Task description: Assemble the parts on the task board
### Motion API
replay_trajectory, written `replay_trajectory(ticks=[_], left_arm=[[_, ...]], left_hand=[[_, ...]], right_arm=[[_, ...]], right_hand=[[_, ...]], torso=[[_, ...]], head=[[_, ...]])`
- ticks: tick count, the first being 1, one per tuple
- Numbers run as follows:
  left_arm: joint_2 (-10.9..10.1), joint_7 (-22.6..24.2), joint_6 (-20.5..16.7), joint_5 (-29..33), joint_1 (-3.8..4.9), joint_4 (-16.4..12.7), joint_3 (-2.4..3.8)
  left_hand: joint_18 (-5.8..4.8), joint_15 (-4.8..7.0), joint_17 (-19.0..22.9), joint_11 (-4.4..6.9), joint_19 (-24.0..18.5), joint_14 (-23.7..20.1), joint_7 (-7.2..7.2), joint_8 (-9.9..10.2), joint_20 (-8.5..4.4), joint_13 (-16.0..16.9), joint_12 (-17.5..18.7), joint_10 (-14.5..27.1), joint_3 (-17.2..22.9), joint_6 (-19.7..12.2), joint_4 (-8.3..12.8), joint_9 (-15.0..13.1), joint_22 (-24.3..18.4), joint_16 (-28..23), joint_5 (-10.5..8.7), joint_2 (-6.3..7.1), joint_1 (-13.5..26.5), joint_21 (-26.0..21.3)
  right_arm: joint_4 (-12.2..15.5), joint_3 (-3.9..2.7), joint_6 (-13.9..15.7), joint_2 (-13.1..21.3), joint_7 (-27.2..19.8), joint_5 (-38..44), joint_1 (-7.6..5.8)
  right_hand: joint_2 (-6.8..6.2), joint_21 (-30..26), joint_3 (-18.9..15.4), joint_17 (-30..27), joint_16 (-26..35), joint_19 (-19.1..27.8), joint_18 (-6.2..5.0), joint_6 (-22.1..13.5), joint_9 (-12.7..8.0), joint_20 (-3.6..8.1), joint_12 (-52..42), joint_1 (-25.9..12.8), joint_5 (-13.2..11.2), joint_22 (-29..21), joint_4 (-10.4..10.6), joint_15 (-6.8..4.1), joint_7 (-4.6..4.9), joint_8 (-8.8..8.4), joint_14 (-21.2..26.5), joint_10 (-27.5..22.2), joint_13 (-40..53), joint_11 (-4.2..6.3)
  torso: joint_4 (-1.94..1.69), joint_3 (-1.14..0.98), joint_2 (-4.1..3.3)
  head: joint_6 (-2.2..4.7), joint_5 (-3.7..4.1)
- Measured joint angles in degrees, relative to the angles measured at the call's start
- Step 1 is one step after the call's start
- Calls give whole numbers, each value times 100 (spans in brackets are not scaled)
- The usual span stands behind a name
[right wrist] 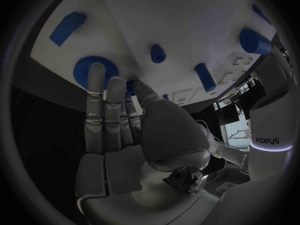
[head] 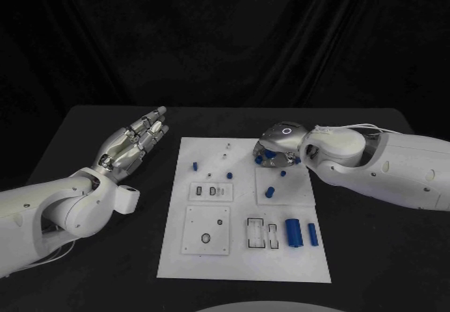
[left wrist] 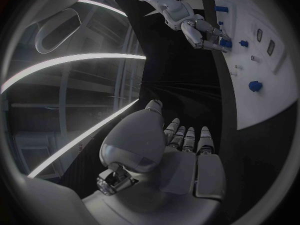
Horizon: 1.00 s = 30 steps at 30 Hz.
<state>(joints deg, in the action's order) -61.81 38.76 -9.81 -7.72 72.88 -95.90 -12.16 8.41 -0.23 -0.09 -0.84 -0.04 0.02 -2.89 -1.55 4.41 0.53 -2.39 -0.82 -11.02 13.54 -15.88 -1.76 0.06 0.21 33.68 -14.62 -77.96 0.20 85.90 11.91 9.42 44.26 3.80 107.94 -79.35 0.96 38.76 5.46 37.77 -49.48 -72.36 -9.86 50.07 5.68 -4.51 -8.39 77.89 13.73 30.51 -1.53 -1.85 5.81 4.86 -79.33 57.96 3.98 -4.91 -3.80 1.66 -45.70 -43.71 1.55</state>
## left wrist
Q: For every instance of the blue long cylinder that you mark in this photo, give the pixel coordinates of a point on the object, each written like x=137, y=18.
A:
x=221, y=9

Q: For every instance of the white task board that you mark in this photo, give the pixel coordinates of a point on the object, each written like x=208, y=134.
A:
x=262, y=101

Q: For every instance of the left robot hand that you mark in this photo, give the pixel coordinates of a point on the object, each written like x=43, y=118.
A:
x=140, y=135

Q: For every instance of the blue plug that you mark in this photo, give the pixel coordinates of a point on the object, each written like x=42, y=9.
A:
x=226, y=44

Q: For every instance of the blue gear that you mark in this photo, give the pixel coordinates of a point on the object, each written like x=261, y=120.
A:
x=255, y=86

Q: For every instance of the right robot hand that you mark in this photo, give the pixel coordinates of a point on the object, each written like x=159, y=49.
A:
x=193, y=34

